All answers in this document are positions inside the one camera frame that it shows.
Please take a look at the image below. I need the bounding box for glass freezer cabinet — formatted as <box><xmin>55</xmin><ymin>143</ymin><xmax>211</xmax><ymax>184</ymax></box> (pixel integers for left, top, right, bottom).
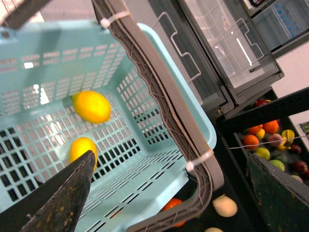
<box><xmin>150</xmin><ymin>0</ymin><xmax>283</xmax><ymax>117</ymax></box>

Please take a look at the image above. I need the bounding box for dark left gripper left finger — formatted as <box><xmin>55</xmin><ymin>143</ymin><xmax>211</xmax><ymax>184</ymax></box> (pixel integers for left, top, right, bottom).
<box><xmin>0</xmin><ymin>150</ymin><xmax>95</xmax><ymax>232</ymax></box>

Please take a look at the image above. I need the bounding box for grey basket handle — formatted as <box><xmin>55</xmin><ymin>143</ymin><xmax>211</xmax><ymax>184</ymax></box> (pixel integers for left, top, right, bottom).
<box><xmin>92</xmin><ymin>0</ymin><xmax>224</xmax><ymax>232</ymax></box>

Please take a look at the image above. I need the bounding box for small orange tangerine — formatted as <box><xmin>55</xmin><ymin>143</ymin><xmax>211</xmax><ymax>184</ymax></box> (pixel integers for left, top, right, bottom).
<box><xmin>161</xmin><ymin>198</ymin><xmax>185</xmax><ymax>228</ymax></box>

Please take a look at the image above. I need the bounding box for white pear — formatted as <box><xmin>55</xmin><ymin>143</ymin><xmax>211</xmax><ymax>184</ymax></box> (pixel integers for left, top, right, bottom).
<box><xmin>205</xmin><ymin>227</ymin><xmax>223</xmax><ymax>232</ymax></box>
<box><xmin>212</xmin><ymin>195</ymin><xmax>238</xmax><ymax>218</ymax></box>

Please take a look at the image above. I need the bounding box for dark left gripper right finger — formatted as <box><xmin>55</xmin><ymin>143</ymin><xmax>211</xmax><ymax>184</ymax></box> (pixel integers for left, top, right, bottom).
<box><xmin>247</xmin><ymin>154</ymin><xmax>309</xmax><ymax>232</ymax></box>

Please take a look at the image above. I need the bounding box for white pear back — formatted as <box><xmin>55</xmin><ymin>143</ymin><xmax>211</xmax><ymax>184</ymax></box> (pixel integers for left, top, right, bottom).
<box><xmin>212</xmin><ymin>195</ymin><xmax>238</xmax><ymax>218</ymax></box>

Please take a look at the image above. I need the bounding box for far black shelf tray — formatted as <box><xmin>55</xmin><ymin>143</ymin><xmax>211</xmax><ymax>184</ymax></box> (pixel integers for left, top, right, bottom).
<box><xmin>217</xmin><ymin>87</ymin><xmax>309</xmax><ymax>185</ymax></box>

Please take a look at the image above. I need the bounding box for white pear upper left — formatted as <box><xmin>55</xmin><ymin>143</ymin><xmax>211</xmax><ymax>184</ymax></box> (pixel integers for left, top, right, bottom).
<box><xmin>205</xmin><ymin>227</ymin><xmax>223</xmax><ymax>232</ymax></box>

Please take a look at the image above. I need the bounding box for yellow lemon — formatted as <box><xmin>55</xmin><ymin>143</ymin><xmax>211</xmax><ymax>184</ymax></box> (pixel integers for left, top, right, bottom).
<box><xmin>68</xmin><ymin>137</ymin><xmax>98</xmax><ymax>171</ymax></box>
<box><xmin>71</xmin><ymin>90</ymin><xmax>112</xmax><ymax>124</ymax></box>

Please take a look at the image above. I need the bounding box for light blue shopping basket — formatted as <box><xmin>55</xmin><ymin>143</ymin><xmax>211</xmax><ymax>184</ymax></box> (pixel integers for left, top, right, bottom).
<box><xmin>0</xmin><ymin>20</ymin><xmax>216</xmax><ymax>232</ymax></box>

